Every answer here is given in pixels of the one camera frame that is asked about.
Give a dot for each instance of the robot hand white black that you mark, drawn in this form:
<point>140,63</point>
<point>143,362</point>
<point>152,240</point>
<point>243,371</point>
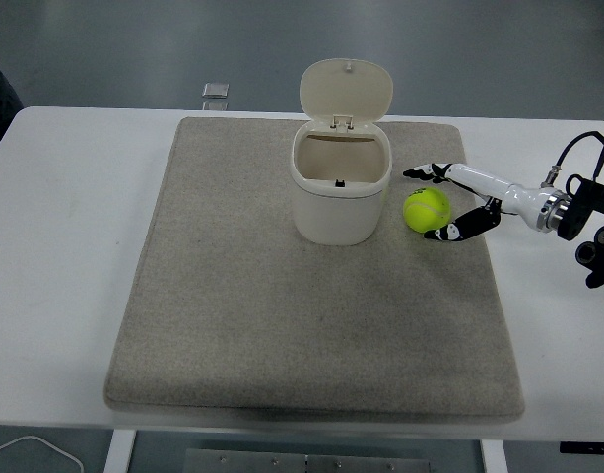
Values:
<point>520,199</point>

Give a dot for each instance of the yellow tennis ball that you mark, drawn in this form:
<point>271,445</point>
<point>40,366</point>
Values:
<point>423,209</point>

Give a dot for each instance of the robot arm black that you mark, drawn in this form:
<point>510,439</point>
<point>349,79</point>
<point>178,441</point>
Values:
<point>575,217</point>

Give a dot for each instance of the cream lidded bin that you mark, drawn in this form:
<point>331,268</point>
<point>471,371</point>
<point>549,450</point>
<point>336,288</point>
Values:
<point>338,212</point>

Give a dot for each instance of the black table control panel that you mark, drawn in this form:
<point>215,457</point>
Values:
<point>587,448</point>

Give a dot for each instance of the white table leg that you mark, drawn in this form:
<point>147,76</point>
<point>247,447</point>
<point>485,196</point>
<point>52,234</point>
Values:
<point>493,458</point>
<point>118,453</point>

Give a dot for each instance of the beige fabric mat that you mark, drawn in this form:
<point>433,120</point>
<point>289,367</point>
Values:
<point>282,320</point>

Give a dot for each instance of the silver floor socket plate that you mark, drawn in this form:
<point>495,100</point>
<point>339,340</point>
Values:
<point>215,106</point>
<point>216,89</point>

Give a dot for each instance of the grey metal plate with screws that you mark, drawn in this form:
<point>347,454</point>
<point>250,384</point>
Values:
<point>242,463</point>

